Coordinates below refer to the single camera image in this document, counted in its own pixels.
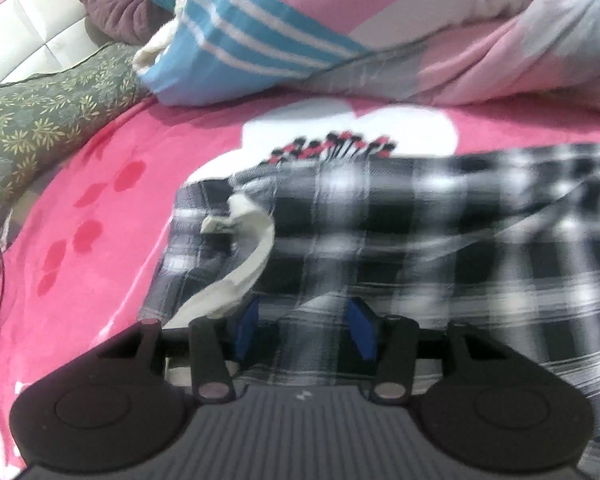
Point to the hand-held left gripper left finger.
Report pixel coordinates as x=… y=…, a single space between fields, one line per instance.
x=245 y=330

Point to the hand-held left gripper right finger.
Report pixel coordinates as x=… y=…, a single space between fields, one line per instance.
x=362 y=330

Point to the pink grey floral quilt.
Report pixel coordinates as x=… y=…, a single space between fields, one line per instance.
x=430 y=35

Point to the white padded headboard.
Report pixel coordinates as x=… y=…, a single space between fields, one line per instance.
x=40 y=35

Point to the purple plush blanket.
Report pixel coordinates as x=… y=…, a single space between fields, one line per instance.
x=120 y=5

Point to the green floral pillow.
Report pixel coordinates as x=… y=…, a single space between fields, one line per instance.
x=40 y=120

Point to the pink floral bed sheet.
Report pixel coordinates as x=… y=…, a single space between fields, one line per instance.
x=105 y=170

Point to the black white plaid garment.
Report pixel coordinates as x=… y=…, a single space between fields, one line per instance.
x=430 y=220

